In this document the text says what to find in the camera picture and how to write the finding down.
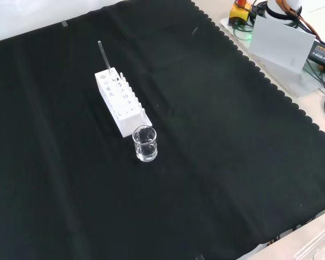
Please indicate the clear glass rod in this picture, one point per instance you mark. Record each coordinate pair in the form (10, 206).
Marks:
(104, 57)

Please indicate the white test tube rack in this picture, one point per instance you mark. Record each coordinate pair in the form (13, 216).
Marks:
(130, 123)

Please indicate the small clear glass beaker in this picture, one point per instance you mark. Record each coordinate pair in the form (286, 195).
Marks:
(146, 155)

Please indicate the black bench cloth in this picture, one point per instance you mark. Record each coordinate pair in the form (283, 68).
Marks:
(205, 135)

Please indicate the thin pale thread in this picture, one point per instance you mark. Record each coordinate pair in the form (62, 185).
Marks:
(194, 31)

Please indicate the clear tape piece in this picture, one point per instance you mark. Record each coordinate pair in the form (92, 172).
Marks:
(64, 23)
(199, 257)

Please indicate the yellow stop button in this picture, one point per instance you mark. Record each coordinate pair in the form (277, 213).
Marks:
(239, 12)

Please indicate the black power adapter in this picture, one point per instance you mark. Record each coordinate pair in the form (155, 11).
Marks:
(323, 52)

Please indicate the clear acrylic stand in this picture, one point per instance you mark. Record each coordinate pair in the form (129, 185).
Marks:
(317, 243)

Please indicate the metal base plate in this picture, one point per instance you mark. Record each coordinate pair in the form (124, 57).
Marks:
(300, 86)

